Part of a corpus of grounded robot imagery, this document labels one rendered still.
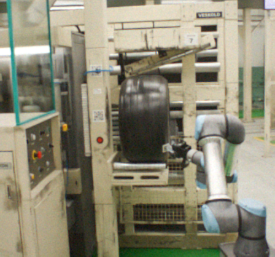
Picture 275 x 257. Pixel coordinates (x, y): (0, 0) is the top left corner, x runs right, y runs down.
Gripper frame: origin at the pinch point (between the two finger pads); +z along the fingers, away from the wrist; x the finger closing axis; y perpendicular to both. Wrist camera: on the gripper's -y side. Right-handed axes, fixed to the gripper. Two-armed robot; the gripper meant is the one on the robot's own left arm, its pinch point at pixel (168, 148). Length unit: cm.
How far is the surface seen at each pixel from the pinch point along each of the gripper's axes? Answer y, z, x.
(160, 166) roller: -13.9, 7.8, 4.0
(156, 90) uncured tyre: 32.3, 11.2, -8.7
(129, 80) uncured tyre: 38.2, 29.1, -3.3
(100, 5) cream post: 84, 49, -9
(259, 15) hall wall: -188, 617, -883
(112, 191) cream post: -29, 33, 30
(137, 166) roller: -11.5, 17.3, 14.9
